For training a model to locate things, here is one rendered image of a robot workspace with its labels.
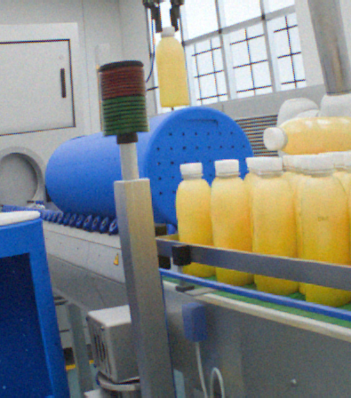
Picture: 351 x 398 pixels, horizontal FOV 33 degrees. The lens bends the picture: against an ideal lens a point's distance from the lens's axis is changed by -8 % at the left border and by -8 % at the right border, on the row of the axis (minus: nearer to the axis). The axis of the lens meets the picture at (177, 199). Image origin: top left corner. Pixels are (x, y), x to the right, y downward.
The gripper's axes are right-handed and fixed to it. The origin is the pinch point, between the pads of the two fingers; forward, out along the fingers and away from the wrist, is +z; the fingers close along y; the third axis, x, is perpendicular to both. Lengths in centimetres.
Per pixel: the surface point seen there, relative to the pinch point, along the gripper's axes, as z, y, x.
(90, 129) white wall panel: -12, -163, -527
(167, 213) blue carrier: 46.9, 10.7, 11.0
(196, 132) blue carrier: 30.3, 1.5, 11.1
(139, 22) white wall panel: -131, -220, -490
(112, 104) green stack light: 28, 39, 58
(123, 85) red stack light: 25, 38, 59
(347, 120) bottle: 31, -11, 48
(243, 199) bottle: 43, 13, 45
